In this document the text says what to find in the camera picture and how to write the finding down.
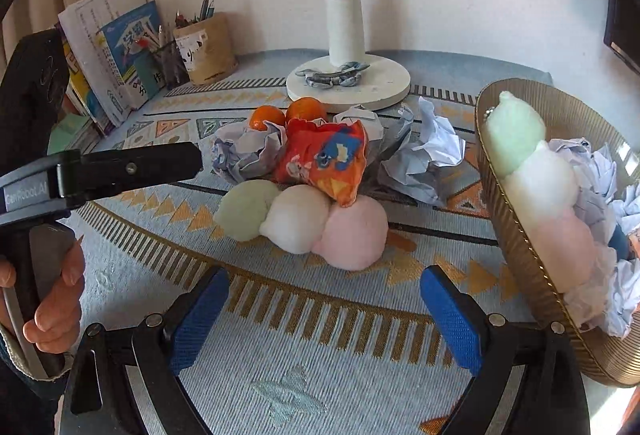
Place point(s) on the gold ribbed bowl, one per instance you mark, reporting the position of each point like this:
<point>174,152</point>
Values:
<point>530,275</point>

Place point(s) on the brown paper pen holder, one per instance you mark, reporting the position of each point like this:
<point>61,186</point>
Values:
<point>210,50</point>

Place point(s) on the green flat book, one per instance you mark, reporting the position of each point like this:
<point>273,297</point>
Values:
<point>70,135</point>

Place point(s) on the dark teal book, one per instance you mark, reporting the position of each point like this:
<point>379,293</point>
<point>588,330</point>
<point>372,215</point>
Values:
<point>150,90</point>

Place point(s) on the black wall television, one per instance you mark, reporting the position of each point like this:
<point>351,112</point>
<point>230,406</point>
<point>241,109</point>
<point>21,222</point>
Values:
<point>625,25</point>

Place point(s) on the person's left hand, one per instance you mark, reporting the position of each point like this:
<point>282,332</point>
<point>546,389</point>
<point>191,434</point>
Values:
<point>57,320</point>

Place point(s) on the large three-ball plush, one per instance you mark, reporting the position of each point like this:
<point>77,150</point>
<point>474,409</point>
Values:
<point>300,220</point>

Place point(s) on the orange snack packet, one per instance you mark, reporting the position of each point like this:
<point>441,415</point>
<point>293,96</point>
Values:
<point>320,155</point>

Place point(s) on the blue cover book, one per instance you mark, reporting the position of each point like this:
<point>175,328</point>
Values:
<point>125,50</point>

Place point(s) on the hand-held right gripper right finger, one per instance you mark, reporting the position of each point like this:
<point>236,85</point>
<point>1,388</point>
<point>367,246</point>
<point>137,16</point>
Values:
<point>450,320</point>

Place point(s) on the patterned woven tablecloth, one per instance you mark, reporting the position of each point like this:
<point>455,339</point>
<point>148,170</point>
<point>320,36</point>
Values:
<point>320,340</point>

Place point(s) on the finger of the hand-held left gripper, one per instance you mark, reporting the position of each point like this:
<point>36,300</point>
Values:
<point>140,167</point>

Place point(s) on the bunch of pens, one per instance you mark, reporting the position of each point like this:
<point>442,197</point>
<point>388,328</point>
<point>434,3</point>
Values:
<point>205,10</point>

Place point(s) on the orange mandarin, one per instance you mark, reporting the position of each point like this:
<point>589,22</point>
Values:
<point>265,117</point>
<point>307,110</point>

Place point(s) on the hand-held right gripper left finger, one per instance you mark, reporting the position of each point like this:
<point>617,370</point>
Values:
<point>200,320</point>

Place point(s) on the row of upright books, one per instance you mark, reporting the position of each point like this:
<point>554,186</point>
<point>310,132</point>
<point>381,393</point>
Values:
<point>82,100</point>

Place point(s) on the bunch of pencils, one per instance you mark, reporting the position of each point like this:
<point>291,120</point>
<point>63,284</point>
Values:
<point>155,42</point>

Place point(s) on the black mesh pen holder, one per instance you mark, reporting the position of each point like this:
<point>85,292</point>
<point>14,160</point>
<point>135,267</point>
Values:
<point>172,67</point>

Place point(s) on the white desk lamp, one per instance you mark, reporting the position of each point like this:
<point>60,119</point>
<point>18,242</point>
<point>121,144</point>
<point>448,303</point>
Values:
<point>345,30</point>

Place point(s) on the person's left forearm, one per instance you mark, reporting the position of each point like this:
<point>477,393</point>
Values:
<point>20,405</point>

